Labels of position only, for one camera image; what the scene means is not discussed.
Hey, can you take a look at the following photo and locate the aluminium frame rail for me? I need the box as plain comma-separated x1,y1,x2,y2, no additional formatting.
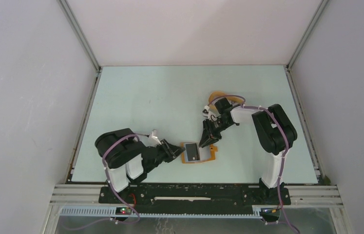
49,184,344,209

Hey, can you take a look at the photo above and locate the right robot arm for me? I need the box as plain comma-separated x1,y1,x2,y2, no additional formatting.
199,96,298,204

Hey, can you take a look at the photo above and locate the dark credit card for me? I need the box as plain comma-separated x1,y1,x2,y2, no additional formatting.
184,143,200,162

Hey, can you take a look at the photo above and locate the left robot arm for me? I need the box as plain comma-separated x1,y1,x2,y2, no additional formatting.
95,128,185,203

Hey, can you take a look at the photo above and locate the orange leather card holder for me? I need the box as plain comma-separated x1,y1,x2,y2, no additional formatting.
180,142,218,164

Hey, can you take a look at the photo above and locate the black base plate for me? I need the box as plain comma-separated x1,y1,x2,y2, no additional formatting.
98,182,291,215

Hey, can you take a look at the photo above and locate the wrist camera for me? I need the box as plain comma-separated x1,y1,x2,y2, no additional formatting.
148,129,162,145
202,105,216,120

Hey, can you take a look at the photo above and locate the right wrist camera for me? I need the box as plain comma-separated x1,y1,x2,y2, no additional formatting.
202,105,216,120

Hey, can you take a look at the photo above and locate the right controller board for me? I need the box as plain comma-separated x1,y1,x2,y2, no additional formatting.
261,209,280,216

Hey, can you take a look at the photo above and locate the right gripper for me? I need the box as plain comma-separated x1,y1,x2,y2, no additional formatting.
199,117,232,148

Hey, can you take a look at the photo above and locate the controller board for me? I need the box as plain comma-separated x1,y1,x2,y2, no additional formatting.
261,209,280,216
115,207,133,215

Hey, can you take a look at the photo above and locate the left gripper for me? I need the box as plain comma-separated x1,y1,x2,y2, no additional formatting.
146,138,185,173

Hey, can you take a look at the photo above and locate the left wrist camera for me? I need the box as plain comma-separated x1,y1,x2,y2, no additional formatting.
148,129,162,145

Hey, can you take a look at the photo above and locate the tan oval tray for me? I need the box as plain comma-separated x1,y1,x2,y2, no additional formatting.
208,91,246,105

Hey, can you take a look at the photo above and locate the left controller board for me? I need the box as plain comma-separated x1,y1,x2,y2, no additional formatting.
115,207,133,215

